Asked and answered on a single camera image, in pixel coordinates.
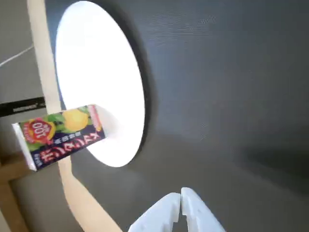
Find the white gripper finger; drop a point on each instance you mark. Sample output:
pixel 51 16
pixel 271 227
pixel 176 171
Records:
pixel 161 212
pixel 198 215

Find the lemon juice carton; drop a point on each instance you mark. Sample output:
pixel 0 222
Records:
pixel 60 135

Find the grey textured mat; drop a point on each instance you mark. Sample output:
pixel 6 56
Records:
pixel 217 96

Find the white paper plate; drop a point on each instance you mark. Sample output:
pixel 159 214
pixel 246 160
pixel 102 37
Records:
pixel 99 65

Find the black Neewer stand bar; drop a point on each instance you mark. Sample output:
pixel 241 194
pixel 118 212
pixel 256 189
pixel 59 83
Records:
pixel 17 107

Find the light wooden frame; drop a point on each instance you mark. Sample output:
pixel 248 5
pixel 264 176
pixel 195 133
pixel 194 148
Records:
pixel 12 183

